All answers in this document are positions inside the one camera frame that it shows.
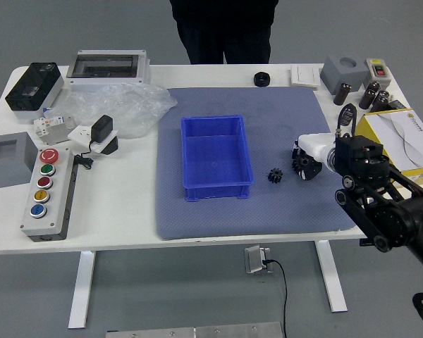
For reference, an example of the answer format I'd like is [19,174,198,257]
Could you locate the grey distribution box clear lid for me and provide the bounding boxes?
[66,49,152,93]

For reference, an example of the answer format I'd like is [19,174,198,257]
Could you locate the person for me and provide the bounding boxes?
[168,0,280,65]

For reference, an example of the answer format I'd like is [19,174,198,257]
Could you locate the grey two-button switch box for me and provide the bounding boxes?
[364,57,393,85]

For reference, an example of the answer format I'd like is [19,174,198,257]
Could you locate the white table leg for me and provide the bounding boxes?
[315,240,349,313]
[67,250,97,330]

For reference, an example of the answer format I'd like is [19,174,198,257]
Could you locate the white circuit breaker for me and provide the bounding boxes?
[33,115,77,146]

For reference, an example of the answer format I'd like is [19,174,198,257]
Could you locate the black enclosure with grey base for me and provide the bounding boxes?
[4,62,65,124]

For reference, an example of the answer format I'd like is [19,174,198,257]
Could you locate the silver floor socket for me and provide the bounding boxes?
[244,245,274,275]

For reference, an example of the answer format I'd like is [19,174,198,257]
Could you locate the grey block with round hole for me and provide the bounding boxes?
[319,54,370,94]

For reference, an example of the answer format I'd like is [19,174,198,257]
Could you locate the grey-blue mat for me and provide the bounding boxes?
[154,86,359,241]

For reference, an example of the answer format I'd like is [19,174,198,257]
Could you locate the black adapter cord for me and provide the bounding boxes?
[72,140,96,170]

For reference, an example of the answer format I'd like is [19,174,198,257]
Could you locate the black power adapter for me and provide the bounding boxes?
[90,114,114,144]

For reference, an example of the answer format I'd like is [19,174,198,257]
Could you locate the black floor cable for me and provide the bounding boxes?
[262,258,289,338]

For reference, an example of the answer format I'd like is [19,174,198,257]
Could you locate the yellow white cardboard box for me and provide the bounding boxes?
[354,108,423,184]

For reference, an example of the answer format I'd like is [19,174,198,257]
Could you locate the big black gear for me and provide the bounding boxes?
[292,154,317,175]

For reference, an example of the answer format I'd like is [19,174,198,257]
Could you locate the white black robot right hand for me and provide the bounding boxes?
[290,132,335,182]

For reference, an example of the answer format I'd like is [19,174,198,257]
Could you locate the clear plastic bag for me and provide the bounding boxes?
[51,82,178,140]

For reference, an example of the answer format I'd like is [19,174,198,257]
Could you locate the grey five-button control box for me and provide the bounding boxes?
[20,147,79,243]

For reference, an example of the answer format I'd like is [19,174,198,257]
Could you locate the grey block with square hole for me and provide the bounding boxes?
[0,132,39,189]

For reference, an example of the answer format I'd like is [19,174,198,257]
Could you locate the blue plastic bin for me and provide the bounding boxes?
[180,114,255,204]

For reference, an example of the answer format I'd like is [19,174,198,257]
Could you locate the grey metal plate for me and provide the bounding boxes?
[105,321,285,338]

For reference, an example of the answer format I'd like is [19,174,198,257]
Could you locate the small black gear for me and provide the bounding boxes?
[267,167,286,184]

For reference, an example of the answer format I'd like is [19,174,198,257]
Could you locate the white wall switch panel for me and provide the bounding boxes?
[289,66,321,89]

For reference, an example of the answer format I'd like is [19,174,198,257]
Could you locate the black round ring nut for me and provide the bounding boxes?
[252,71,272,87]

